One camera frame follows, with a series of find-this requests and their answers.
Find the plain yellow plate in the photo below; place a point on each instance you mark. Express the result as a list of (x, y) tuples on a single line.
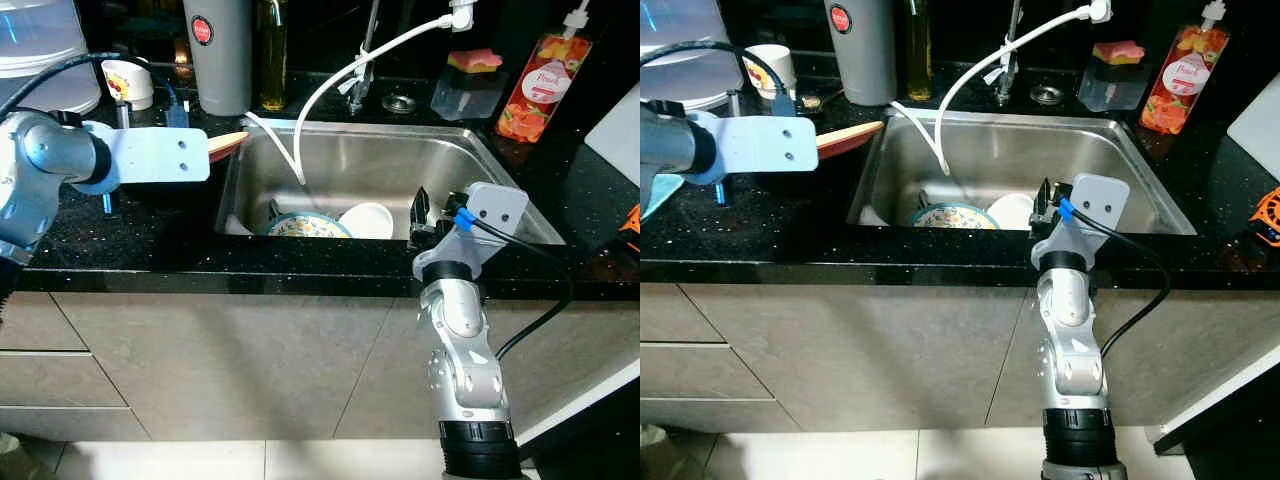
[(848, 138), (228, 146)]

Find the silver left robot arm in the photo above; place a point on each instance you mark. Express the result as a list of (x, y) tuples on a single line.
[(670, 140), (40, 165)]

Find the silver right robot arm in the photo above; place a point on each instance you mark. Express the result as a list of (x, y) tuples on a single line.
[(465, 350), (1075, 340)]

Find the white plate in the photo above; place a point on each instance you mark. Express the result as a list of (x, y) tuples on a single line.
[(1013, 210), (368, 220)]

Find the stainless steel sink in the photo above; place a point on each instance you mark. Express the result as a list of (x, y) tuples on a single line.
[(1120, 170), (400, 165)]

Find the round steel counter cap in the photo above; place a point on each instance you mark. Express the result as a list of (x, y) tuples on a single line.
[(1047, 95), (400, 102)]

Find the clear plastic sponge holder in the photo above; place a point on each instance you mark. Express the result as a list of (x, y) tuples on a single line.
[(465, 98), (1110, 90)]

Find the chrome faucet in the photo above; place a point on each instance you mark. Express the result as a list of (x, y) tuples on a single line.
[(1008, 65), (360, 75)]

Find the peach dish soap bottle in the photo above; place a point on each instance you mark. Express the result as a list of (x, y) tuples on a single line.
[(540, 100), (1185, 90)]

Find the red yellow sponge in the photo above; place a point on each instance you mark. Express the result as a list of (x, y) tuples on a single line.
[(1118, 52), (475, 60)]

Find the white cutting board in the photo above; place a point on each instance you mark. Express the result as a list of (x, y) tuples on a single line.
[(618, 140), (1258, 140)]

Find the yellow oil bottle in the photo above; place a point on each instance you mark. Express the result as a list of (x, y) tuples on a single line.
[(918, 55), (272, 65)]

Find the grey cabinet door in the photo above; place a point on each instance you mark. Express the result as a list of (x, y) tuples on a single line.
[(590, 350), (250, 365), (880, 355), (1210, 345)]

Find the teal cloth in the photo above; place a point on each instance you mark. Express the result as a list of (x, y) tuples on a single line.
[(658, 195)]

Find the grey cylinder red round logo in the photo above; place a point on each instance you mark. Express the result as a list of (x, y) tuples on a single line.
[(862, 60), (220, 70)]

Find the black floor cabinet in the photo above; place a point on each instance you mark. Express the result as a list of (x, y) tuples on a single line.
[(1235, 445), (600, 440)]

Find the clear plastic lidded container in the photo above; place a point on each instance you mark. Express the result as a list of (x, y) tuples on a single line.
[(680, 45), (45, 50)]

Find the white printed cup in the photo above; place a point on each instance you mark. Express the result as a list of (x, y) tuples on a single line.
[(132, 88), (775, 65)]

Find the green woven sack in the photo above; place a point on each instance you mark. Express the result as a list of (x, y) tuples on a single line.
[(655, 452), (12, 458)]

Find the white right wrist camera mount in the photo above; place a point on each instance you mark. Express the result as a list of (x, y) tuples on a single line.
[(495, 210), (1100, 200)]

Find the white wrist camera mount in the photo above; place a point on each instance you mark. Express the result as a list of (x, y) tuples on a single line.
[(765, 145), (1100, 200), (495, 210), (160, 155)]

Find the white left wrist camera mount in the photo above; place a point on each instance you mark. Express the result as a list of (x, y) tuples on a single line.
[(160, 155), (765, 145)]

